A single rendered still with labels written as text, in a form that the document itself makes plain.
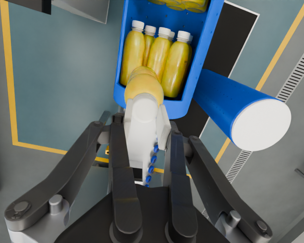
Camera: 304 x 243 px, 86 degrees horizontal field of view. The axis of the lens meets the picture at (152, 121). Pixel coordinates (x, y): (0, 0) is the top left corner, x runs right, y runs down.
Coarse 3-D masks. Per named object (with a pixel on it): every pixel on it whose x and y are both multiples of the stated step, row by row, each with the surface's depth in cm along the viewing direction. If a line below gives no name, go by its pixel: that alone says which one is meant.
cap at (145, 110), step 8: (144, 96) 23; (136, 104) 22; (144, 104) 22; (152, 104) 22; (136, 112) 23; (144, 112) 23; (152, 112) 23; (136, 120) 24; (144, 120) 24; (152, 120) 24
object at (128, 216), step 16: (112, 128) 15; (112, 144) 13; (112, 160) 11; (128, 160) 11; (112, 176) 9; (128, 176) 9; (112, 192) 9; (128, 192) 8; (112, 208) 8; (128, 208) 7; (128, 224) 7; (128, 240) 7
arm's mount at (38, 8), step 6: (6, 0) 49; (12, 0) 49; (18, 0) 49; (24, 0) 49; (30, 0) 50; (36, 0) 50; (42, 0) 50; (48, 0) 53; (24, 6) 50; (30, 6) 50; (36, 6) 50; (42, 6) 51; (48, 6) 54; (42, 12) 52; (48, 12) 54
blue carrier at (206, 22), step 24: (144, 0) 57; (216, 0) 40; (144, 24) 61; (168, 24) 63; (192, 24) 60; (216, 24) 47; (120, 48) 49; (192, 48) 61; (120, 72) 60; (192, 72) 47; (120, 96) 52; (192, 96) 56
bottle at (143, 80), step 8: (136, 72) 33; (144, 72) 31; (152, 72) 34; (128, 80) 33; (136, 80) 27; (144, 80) 26; (152, 80) 27; (128, 88) 27; (136, 88) 25; (144, 88) 25; (152, 88) 25; (160, 88) 27; (128, 96) 26; (136, 96) 24; (152, 96) 24; (160, 96) 26
